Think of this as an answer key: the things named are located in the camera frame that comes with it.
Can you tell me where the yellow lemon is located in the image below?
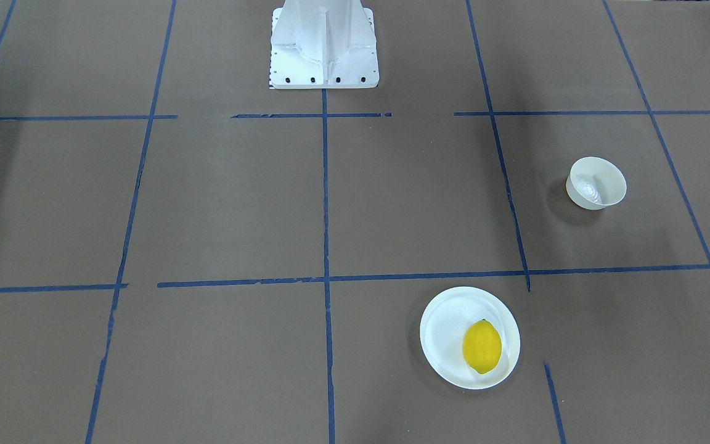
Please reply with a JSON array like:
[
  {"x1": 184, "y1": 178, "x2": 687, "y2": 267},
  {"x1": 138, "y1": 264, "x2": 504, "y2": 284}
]
[{"x1": 462, "y1": 319, "x2": 502, "y2": 374}]

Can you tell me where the white plate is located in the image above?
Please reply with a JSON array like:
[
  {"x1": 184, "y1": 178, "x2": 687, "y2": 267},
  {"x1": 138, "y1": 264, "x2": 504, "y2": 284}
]
[{"x1": 419, "y1": 286, "x2": 521, "y2": 390}]

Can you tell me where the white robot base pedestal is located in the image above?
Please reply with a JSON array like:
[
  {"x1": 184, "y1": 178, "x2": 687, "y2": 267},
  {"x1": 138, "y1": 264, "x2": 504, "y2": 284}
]
[{"x1": 269, "y1": 1, "x2": 380, "y2": 89}]

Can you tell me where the white bowl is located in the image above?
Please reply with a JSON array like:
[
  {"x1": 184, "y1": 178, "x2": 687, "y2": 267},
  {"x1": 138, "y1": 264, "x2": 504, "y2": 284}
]
[{"x1": 565, "y1": 157, "x2": 627, "y2": 210}]

